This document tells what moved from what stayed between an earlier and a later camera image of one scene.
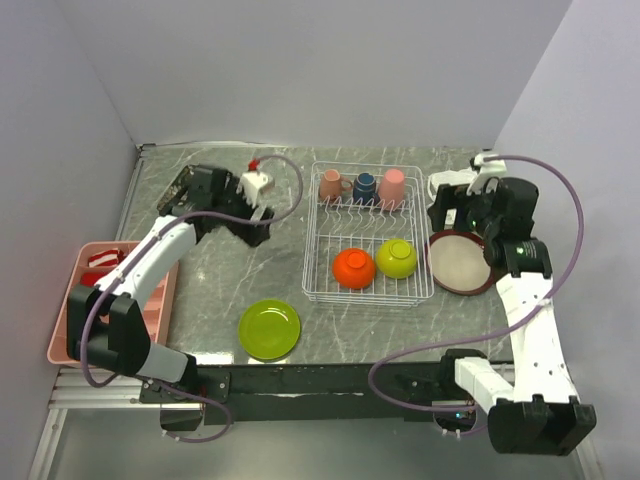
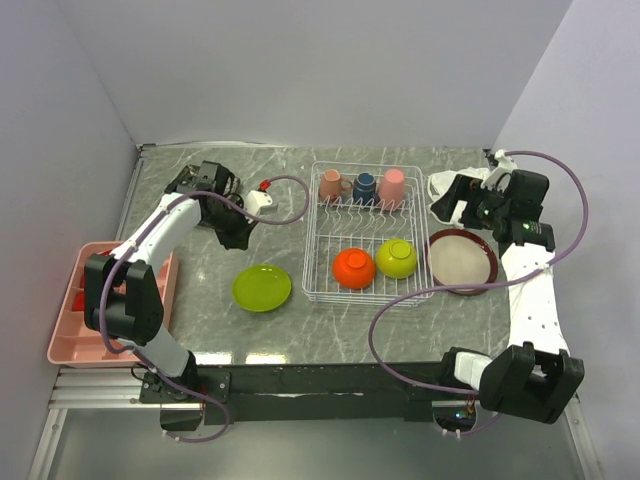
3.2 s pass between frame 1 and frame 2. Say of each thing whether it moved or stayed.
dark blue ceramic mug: stayed
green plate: moved
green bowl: stayed
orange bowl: stayed
